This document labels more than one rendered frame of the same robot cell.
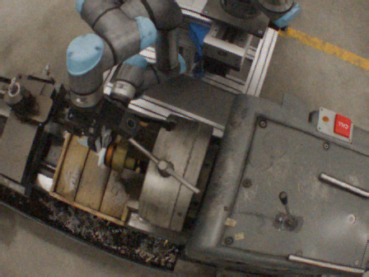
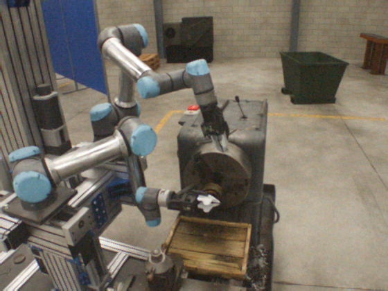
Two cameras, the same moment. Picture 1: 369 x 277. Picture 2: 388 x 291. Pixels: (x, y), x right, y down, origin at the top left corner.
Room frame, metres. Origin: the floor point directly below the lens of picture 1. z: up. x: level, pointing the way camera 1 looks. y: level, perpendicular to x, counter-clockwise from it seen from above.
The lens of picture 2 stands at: (0.35, 1.23, 1.84)
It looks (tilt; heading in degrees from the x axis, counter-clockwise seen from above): 27 degrees down; 272
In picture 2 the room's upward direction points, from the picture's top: 3 degrees counter-clockwise
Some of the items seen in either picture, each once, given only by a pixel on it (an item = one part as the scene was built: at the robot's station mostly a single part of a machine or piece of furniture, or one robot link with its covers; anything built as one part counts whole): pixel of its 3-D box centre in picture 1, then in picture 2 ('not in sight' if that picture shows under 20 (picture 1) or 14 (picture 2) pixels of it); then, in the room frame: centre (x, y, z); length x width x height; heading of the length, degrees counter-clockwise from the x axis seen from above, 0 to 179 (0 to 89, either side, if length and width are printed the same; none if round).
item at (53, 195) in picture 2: not in sight; (36, 189); (1.03, 0.31, 1.21); 0.15 x 0.15 x 0.10
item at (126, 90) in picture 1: (121, 92); (165, 197); (0.53, 0.20, 1.08); 0.08 x 0.05 x 0.08; 76
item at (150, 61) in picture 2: not in sight; (142, 64); (2.24, -7.93, 0.22); 1.25 x 0.86 x 0.44; 83
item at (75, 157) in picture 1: (98, 163); (207, 244); (0.35, 0.28, 0.89); 0.36 x 0.30 x 0.04; 167
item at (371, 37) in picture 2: not in sight; (372, 53); (-4.79, -7.46, 0.50); 1.61 x 0.44 x 1.00; 80
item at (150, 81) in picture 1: (137, 82); (150, 211); (0.61, 0.16, 0.98); 0.11 x 0.08 x 0.11; 124
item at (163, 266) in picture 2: (15, 91); (157, 260); (0.51, 0.60, 1.13); 0.08 x 0.08 x 0.03
